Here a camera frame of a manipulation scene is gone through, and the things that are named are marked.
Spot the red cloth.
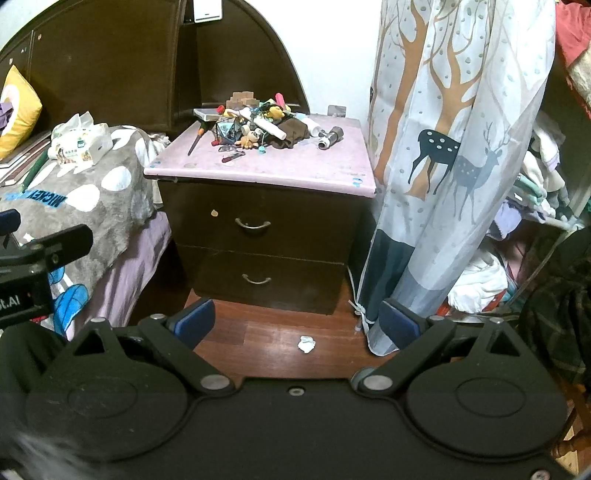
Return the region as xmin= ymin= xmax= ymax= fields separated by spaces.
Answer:
xmin=554 ymin=0 xmax=591 ymax=108

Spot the metal pipe fitting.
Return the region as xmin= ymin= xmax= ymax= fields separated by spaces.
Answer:
xmin=317 ymin=126 xmax=345 ymax=151

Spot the purple bed sheet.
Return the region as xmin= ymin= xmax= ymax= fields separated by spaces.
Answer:
xmin=65 ymin=211 xmax=172 ymax=340

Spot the printed folding cube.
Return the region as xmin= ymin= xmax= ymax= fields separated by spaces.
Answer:
xmin=213 ymin=119 xmax=243 ymax=145

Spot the dark wooden headboard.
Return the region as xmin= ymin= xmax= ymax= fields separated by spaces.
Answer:
xmin=0 ymin=0 xmax=311 ymax=139

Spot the long white printed tube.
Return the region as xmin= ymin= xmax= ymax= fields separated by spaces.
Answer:
xmin=230 ymin=109 xmax=287 ymax=140

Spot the deer print curtain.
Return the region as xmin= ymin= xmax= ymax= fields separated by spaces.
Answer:
xmin=355 ymin=0 xmax=557 ymax=357

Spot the grey dotted blanket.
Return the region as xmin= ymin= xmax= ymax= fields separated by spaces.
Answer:
xmin=0 ymin=124 xmax=158 ymax=328

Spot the pile of clothes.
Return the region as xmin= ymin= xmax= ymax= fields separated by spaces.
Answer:
xmin=442 ymin=108 xmax=583 ymax=317

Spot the dark plaid cloth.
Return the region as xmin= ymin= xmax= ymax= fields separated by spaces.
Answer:
xmin=519 ymin=228 xmax=591 ymax=386

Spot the white switch panel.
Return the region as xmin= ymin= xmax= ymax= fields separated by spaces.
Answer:
xmin=194 ymin=0 xmax=223 ymax=23

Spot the dark wooden nightstand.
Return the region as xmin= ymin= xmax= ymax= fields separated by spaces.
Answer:
xmin=144 ymin=111 xmax=378 ymax=317

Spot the wooden cube puzzle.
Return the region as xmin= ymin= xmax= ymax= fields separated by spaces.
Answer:
xmin=225 ymin=91 xmax=260 ymax=110

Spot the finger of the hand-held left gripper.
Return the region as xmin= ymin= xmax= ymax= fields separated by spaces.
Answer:
xmin=28 ymin=224 xmax=94 ymax=276
xmin=0 ymin=209 xmax=22 ymax=237

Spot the orange green carrot pen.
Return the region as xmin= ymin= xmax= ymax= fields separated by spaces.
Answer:
xmin=187 ymin=121 xmax=205 ymax=157

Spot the brown cloth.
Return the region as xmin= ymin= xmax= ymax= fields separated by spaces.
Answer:
xmin=270 ymin=118 xmax=311 ymax=150

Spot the white tissue pack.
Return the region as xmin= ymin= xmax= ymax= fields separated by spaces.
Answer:
xmin=48 ymin=112 xmax=113 ymax=168

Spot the dark wooden drawer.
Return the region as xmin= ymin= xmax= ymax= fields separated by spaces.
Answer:
xmin=177 ymin=246 xmax=348 ymax=316
xmin=161 ymin=181 xmax=366 ymax=265

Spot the short white tube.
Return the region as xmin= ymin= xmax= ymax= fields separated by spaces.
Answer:
xmin=295 ymin=115 xmax=322 ymax=137

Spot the yellow pillow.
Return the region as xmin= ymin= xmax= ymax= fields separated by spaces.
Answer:
xmin=0 ymin=65 xmax=44 ymax=160

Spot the wooden chair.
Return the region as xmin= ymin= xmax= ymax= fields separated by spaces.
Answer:
xmin=551 ymin=376 xmax=591 ymax=464

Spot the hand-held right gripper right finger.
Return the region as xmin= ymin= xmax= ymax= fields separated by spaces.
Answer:
xmin=353 ymin=298 xmax=533 ymax=396

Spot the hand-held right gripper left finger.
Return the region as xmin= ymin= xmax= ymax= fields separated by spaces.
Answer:
xmin=60 ymin=298 xmax=236 ymax=396

